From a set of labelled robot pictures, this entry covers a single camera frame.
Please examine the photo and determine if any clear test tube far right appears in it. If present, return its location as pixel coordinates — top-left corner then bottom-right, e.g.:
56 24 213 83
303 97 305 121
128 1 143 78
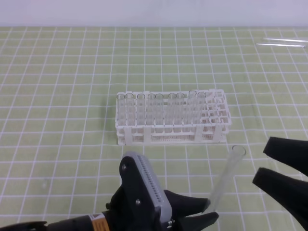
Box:
263 38 308 43

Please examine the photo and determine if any green checkered tablecloth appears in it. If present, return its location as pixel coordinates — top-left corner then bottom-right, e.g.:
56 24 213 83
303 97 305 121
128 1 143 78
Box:
0 27 308 231

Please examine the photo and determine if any clear glass test tube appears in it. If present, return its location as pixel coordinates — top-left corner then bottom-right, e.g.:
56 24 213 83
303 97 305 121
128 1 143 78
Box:
205 145 246 213

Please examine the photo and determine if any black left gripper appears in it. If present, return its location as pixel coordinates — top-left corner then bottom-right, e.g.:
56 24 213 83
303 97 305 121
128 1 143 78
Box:
106 151 219 231

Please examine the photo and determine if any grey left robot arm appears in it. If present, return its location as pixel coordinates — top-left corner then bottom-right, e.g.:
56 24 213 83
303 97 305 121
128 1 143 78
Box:
1 152 219 231

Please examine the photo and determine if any white plastic test tube rack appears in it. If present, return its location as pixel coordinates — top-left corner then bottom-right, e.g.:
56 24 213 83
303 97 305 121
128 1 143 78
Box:
115 89 231 146

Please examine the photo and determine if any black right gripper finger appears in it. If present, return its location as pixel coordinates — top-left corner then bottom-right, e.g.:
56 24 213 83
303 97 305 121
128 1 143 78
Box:
252 167 308 230
263 137 308 176

